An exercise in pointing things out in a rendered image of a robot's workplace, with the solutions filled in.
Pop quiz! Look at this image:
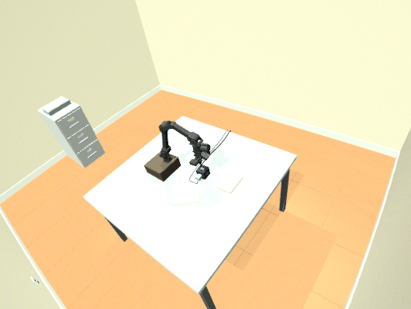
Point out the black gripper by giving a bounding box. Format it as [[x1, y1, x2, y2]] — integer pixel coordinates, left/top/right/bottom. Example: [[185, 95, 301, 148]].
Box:
[[189, 151, 202, 166]]

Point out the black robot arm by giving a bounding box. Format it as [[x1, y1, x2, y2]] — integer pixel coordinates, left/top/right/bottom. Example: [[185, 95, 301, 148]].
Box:
[[158, 120, 211, 163]]

